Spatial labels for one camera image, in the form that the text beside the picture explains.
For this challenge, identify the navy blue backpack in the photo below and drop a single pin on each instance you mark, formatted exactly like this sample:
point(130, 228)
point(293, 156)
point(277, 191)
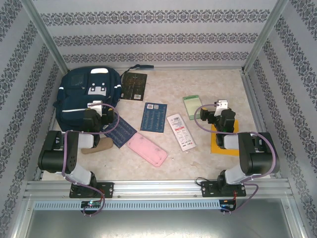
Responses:
point(74, 99)

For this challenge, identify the yellow book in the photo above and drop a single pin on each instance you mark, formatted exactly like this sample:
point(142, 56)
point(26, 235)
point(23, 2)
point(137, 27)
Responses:
point(223, 151)

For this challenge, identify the blue exercise book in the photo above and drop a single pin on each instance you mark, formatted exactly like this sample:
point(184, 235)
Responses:
point(122, 134)
point(153, 119)

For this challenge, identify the green notebook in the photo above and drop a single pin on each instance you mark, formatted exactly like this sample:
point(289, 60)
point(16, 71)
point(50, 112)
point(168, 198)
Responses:
point(193, 106)

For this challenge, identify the white packaged ruler set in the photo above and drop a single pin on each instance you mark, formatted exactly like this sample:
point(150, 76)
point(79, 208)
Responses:
point(180, 131)

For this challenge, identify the black book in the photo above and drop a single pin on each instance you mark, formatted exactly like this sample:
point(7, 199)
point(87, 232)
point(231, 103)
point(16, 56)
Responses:
point(133, 84)

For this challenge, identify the pink pencil case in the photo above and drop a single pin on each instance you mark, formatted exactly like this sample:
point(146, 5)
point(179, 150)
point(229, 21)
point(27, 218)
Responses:
point(148, 150)

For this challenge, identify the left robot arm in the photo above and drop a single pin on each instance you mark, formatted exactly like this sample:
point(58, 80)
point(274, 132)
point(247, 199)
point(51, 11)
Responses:
point(52, 153)

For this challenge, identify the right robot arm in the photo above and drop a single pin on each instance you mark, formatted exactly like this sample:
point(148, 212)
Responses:
point(257, 158)

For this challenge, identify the tan oblong block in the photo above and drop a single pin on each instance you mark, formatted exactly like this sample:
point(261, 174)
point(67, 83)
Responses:
point(101, 145)

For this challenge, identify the grey metal panel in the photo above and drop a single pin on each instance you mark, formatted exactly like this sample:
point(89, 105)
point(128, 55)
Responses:
point(158, 225)

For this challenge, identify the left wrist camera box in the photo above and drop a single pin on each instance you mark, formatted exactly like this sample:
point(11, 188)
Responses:
point(95, 107)

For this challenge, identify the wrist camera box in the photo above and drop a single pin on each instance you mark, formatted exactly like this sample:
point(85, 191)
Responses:
point(95, 107)
point(221, 106)

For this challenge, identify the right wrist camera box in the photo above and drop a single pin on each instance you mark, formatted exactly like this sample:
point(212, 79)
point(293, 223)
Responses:
point(221, 106)

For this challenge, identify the aluminium side rail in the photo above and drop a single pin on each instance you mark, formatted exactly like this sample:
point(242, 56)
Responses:
point(39, 176)
point(248, 84)

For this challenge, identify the aluminium cross rail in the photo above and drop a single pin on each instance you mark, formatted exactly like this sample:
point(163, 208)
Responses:
point(198, 68)

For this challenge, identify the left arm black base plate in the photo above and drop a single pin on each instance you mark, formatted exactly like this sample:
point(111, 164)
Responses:
point(107, 189)

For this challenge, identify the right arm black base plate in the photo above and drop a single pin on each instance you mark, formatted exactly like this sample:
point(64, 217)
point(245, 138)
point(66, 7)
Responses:
point(208, 189)

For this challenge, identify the aluminium mounting rail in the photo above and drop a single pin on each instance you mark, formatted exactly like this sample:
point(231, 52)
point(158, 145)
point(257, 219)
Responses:
point(158, 188)

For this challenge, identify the aluminium frame post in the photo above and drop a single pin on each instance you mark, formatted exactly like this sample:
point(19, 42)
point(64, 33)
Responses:
point(45, 32)
point(265, 32)

